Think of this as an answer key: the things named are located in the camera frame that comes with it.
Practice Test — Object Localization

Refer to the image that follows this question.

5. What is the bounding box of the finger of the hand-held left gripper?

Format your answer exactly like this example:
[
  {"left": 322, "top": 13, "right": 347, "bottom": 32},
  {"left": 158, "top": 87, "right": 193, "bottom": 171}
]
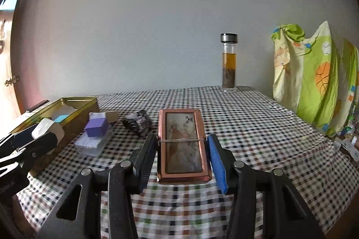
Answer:
[
  {"left": 0, "top": 123, "right": 38, "bottom": 150},
  {"left": 11, "top": 133, "right": 59, "bottom": 165}
]

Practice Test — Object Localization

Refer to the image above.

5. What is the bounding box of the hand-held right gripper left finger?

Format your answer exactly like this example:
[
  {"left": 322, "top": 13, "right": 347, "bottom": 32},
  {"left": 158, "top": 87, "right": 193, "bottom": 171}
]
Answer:
[{"left": 35, "top": 134, "right": 158, "bottom": 239}]

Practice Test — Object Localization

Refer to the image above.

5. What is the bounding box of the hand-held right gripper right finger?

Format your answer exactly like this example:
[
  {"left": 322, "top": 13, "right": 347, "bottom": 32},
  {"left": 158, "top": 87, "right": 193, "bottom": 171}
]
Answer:
[{"left": 206, "top": 134, "right": 326, "bottom": 239}]

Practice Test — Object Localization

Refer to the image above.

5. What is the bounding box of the small white box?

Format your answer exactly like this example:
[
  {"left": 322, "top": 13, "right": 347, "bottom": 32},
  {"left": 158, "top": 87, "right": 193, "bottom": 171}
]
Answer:
[{"left": 31, "top": 118, "right": 66, "bottom": 144}]

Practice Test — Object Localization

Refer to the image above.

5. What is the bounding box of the cyan block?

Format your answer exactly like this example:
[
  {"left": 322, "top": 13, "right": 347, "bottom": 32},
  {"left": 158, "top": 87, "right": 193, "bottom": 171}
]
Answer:
[{"left": 52, "top": 113, "right": 70, "bottom": 123}]

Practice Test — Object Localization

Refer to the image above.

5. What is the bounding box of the copper tin with rubber band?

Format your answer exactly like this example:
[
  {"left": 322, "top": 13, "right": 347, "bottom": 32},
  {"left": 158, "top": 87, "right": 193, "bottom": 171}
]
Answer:
[{"left": 156, "top": 108, "right": 212, "bottom": 186}]

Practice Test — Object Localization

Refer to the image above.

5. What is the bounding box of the translucent plastic box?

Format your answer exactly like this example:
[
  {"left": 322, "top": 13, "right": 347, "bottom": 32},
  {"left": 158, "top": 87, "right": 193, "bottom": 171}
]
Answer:
[{"left": 74, "top": 111, "right": 114, "bottom": 157}]

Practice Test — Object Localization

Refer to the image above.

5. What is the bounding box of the gold tin box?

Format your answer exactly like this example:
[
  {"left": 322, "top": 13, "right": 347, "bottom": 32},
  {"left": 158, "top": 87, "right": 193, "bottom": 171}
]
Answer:
[{"left": 11, "top": 97, "right": 101, "bottom": 172}]

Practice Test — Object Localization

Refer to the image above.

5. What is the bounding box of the purple block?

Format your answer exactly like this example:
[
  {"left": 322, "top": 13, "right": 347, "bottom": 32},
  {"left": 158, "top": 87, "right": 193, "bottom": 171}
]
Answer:
[{"left": 85, "top": 118, "right": 109, "bottom": 138}]

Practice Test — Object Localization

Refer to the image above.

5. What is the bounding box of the black flat device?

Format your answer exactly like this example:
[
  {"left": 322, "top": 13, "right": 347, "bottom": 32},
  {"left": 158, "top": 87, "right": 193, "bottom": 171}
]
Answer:
[{"left": 26, "top": 99, "right": 49, "bottom": 113}]

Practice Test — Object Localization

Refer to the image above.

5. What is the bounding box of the checkered tablecloth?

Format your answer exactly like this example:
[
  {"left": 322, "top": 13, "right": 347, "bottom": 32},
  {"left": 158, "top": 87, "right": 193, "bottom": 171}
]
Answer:
[{"left": 15, "top": 85, "right": 359, "bottom": 239}]

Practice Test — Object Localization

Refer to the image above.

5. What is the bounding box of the small beige box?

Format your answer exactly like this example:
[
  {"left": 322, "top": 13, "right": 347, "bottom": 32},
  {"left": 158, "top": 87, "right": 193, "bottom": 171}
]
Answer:
[{"left": 105, "top": 111, "right": 120, "bottom": 124}]

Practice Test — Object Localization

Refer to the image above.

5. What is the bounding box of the glass tea bottle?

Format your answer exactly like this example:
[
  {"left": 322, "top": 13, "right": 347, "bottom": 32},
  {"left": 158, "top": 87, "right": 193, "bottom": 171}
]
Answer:
[{"left": 220, "top": 33, "right": 238, "bottom": 92}]

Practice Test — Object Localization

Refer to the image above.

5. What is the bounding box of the green printed blanket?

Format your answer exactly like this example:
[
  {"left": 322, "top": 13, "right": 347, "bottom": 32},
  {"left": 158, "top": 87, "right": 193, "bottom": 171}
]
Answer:
[{"left": 271, "top": 21, "right": 359, "bottom": 138}]

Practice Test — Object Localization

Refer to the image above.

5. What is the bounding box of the wooden door with brass handle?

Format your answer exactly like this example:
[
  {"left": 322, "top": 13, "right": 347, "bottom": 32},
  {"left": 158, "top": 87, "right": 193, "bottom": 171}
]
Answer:
[{"left": 0, "top": 0, "right": 31, "bottom": 116}]

